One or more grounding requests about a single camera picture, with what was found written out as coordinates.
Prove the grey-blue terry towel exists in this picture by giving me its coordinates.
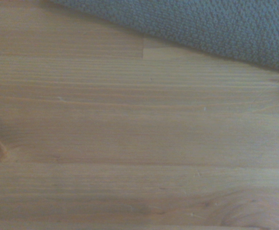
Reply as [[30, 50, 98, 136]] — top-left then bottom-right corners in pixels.
[[44, 0, 279, 75]]

